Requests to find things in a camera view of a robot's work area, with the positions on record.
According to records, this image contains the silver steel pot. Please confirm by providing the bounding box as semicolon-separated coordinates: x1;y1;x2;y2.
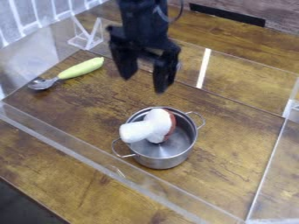
111;107;206;170

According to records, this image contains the black strip on table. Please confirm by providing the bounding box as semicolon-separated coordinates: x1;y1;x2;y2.
190;3;267;27

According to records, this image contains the clear acrylic enclosure wall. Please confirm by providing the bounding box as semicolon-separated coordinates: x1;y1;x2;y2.
0;101;299;224

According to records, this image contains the clear acrylic triangle stand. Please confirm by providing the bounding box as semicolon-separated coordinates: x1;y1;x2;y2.
68;17;104;50

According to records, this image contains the spoon with green handle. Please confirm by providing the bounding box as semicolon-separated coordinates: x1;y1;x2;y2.
28;57;104;90

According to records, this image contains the plush red white mushroom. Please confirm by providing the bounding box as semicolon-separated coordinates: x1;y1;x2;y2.
119;108;176;144

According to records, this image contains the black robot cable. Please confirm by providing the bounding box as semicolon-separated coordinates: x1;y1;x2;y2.
154;0;184;25

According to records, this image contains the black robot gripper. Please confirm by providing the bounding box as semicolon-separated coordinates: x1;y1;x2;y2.
107;0;182;94

